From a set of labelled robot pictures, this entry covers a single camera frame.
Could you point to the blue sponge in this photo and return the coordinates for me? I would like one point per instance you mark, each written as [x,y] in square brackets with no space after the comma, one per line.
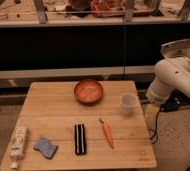
[45,147]

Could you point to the white plastic bottle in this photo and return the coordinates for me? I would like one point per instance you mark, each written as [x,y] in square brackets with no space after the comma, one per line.
[18,146]

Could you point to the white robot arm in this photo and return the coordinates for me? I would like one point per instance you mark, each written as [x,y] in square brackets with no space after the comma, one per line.
[170,74]

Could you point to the orange wooden bowl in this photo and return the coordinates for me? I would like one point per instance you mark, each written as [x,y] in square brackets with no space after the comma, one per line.
[88,91]

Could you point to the black rectangular brush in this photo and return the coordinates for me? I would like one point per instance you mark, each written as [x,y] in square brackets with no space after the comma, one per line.
[80,139]

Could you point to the black power adapter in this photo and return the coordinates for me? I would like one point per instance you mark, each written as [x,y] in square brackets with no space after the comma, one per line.
[170,105]

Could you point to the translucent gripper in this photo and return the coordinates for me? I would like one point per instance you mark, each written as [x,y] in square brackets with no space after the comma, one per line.
[151,112]

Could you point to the orange toy carrot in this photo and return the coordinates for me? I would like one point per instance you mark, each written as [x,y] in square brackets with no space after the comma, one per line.
[107,133]

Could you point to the silver robot base dome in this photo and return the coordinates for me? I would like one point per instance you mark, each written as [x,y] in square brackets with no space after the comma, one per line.
[174,49]

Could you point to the clear plastic cup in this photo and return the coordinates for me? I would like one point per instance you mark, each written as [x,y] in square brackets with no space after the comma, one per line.
[127,102]

